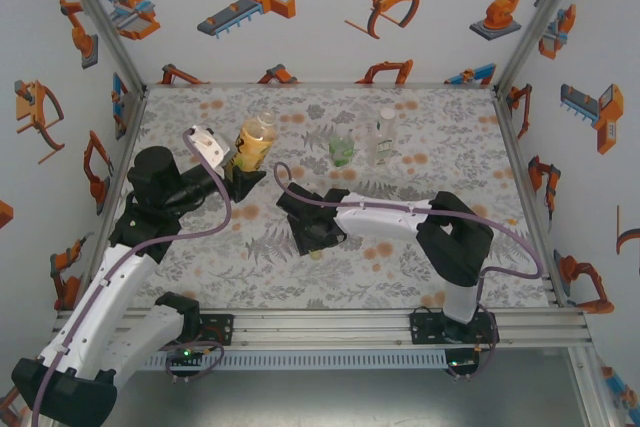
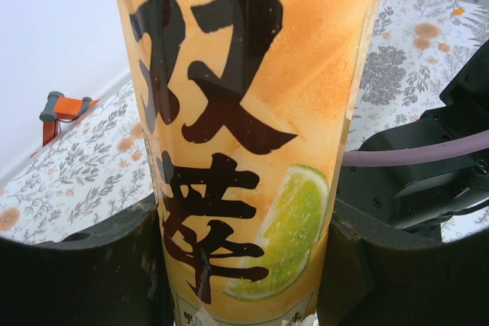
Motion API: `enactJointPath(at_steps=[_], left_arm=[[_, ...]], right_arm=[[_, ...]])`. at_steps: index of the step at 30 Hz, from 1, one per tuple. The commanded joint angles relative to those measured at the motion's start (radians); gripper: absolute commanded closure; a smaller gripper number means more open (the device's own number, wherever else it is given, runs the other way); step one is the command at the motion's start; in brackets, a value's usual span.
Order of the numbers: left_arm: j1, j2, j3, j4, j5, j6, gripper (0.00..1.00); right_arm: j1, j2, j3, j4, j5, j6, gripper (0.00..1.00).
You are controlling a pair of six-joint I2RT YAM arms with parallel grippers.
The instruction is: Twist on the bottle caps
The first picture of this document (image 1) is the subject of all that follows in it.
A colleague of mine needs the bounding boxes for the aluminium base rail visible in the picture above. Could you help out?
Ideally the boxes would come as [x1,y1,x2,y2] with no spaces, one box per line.
[52,307,591,351]

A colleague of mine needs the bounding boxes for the yellow tea bottle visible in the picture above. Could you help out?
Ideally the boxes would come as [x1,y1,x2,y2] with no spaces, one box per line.
[227,111,279,176]

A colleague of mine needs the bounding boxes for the slotted grey cable duct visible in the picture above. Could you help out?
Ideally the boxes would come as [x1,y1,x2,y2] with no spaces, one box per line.
[147,349,449,372]

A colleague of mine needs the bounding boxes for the small circuit board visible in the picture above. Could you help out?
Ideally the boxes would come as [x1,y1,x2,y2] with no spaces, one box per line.
[166,345,207,367]
[446,355,480,372]

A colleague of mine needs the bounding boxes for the aluminium table side rail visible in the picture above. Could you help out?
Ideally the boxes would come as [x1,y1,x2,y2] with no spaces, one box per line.
[92,86,150,248]
[492,86,569,308]

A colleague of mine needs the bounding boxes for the aluminium frame post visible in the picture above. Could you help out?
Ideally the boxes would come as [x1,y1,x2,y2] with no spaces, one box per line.
[567,346,619,427]
[492,0,596,96]
[52,0,150,96]

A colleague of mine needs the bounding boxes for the aluminium table back rail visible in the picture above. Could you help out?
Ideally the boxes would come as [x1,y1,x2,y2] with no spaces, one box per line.
[144,80,497,91]

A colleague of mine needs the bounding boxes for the floral tablecloth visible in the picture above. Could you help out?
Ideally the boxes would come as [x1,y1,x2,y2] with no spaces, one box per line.
[94,86,556,311]

